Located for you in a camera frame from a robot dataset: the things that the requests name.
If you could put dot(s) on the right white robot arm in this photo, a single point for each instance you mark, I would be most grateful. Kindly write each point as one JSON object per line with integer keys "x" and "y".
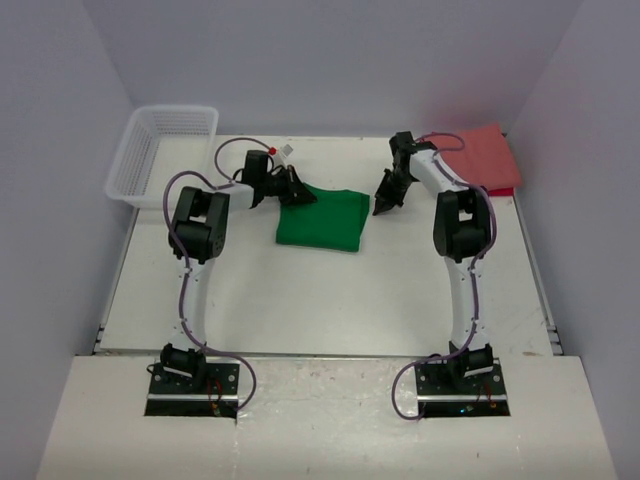
{"x": 464, "y": 231}

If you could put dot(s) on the white plastic basket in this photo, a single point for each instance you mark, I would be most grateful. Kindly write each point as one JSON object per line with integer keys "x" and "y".
{"x": 160, "y": 141}

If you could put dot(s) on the folded pink t shirt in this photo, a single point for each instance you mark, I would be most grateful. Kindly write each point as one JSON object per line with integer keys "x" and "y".
{"x": 486, "y": 159}

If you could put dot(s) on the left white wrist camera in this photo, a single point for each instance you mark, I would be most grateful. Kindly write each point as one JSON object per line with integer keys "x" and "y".
{"x": 280, "y": 155}

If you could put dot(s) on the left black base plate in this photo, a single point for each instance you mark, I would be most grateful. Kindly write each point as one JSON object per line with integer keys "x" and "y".
{"x": 171, "y": 394}

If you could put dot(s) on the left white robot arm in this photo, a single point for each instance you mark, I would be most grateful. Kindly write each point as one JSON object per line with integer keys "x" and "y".
{"x": 196, "y": 214}

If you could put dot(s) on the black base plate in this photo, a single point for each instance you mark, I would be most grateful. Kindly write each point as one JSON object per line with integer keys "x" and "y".
{"x": 171, "y": 394}
{"x": 441, "y": 395}

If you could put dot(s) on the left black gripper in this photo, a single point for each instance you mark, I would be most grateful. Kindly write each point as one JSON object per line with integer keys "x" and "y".
{"x": 294, "y": 192}

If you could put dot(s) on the green t shirt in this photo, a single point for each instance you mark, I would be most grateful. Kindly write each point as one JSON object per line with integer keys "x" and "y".
{"x": 335, "y": 221}

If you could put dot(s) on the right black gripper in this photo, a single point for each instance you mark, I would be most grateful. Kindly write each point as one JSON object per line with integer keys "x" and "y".
{"x": 386, "y": 200}

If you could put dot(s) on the folded red t shirt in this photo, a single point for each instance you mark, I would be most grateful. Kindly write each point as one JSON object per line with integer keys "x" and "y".
{"x": 502, "y": 192}

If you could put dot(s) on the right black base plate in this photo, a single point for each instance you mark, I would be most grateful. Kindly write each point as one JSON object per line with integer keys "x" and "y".
{"x": 441, "y": 395}

